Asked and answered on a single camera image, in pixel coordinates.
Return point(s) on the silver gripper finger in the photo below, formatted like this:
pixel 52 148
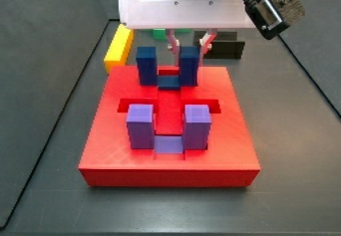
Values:
pixel 174 44
pixel 205 42

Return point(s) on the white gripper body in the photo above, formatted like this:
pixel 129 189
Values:
pixel 183 14

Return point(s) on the blue U-shaped block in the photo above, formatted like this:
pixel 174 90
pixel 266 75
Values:
pixel 167 78

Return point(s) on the green zigzag block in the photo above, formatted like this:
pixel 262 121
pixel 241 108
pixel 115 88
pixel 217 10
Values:
pixel 159 33

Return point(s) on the yellow long bar block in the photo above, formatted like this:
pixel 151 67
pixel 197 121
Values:
pixel 119 48

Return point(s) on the purple U-shaped block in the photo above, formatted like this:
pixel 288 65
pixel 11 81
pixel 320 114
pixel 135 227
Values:
pixel 171 131

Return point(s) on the red slotted base block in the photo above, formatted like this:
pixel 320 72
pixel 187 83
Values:
pixel 225 164

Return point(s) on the black angle bracket fixture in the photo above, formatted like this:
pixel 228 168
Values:
pixel 226 46

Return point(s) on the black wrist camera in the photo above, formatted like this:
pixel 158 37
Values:
pixel 274 15

